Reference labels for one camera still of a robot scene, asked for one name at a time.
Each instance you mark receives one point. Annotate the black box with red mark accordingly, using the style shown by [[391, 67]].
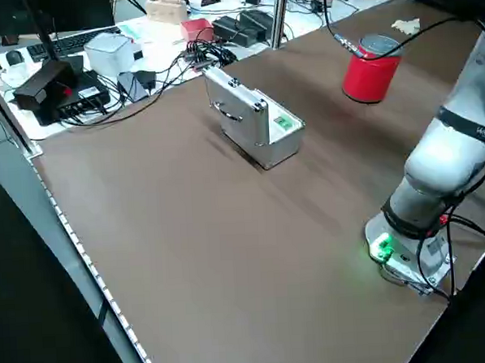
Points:
[[44, 84]]

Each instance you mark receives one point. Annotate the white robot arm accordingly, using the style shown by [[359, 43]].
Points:
[[441, 167]]

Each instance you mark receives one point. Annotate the red open box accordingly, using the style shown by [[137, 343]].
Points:
[[196, 29]]

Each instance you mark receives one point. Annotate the light wooden box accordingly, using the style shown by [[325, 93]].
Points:
[[166, 8]]

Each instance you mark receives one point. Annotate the silver aluminium case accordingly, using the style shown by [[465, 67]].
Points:
[[243, 112]]

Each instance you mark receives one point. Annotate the black ridged power brick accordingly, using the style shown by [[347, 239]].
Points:
[[254, 24], [228, 27]]

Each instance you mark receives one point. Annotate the black network switch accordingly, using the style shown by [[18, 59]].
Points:
[[85, 96]]

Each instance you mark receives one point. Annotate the grey power adapter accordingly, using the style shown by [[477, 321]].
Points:
[[132, 87]]

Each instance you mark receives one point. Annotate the black computer mouse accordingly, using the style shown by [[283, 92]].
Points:
[[14, 57]]

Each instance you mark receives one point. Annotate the black keyboard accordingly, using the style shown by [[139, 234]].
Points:
[[72, 42]]

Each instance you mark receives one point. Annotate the red push-button trash can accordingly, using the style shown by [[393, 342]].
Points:
[[369, 75]]

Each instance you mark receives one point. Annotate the aluminium frame post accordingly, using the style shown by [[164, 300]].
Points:
[[278, 13], [7, 108]]

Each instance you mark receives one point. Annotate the green packet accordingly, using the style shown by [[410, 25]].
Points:
[[282, 123]]

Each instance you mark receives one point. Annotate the black monitor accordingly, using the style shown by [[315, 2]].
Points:
[[71, 11]]

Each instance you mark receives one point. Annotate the white cube box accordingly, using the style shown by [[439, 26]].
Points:
[[107, 54]]

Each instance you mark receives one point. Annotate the black plug adapter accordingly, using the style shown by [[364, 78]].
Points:
[[145, 78]]

